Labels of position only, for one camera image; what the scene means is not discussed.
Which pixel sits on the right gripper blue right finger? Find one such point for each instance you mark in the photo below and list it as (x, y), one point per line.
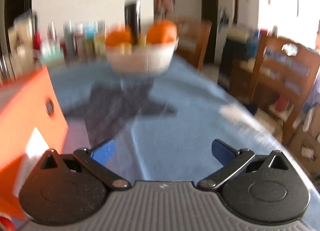
(233, 161)

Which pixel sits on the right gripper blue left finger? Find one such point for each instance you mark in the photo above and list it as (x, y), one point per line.
(95, 159)

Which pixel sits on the orange cardboard box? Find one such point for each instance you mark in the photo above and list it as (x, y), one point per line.
(31, 123)

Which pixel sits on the blue tablecloth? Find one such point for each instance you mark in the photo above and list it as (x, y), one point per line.
(163, 127)

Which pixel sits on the white fruit basket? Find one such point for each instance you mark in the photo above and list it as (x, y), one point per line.
(141, 59)

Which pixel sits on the orange in basket left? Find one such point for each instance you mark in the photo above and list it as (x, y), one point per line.
(118, 37)

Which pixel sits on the orange in basket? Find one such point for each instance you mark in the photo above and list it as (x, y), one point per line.
(162, 31)
(118, 37)

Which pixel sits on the wooden chair far right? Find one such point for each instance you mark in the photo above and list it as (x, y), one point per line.
(193, 37)

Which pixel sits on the orange in basket right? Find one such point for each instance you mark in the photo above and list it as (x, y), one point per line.
(162, 31)

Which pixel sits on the black thermos bottle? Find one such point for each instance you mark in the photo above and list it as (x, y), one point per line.
(132, 12)

